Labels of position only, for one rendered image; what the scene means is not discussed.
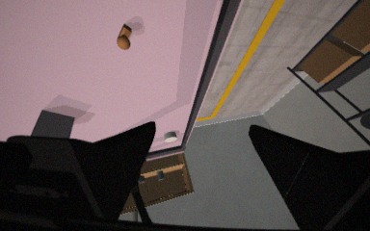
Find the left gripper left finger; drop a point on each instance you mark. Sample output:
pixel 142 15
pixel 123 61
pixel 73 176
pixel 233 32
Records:
pixel 106 169

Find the white paper carton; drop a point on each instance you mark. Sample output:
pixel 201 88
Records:
pixel 53 125

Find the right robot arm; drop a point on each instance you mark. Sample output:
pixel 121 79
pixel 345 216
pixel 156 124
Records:
pixel 139 201

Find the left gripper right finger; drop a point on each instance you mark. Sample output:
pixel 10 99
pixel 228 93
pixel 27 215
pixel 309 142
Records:
pixel 318 185

